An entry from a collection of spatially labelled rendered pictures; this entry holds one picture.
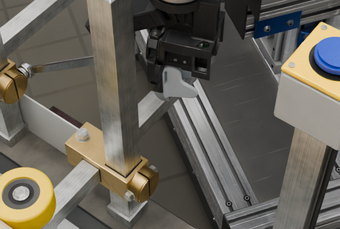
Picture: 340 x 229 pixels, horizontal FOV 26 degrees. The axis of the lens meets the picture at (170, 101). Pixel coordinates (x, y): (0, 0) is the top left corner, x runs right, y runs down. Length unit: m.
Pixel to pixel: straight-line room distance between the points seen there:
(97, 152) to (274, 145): 0.85
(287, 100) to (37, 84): 1.64
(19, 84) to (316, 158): 0.54
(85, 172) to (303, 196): 0.37
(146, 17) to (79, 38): 1.49
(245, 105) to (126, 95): 1.03
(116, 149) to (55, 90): 1.25
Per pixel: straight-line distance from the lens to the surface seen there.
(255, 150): 1.82
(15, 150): 1.24
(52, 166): 1.21
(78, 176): 1.04
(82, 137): 1.06
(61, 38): 2.36
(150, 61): 0.90
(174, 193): 1.99
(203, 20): 0.86
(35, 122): 1.21
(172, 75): 0.93
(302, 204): 0.80
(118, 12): 0.79
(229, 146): 1.80
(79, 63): 1.07
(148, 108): 1.11
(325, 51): 0.64
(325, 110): 0.64
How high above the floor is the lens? 1.69
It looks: 51 degrees down
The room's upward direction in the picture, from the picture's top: straight up
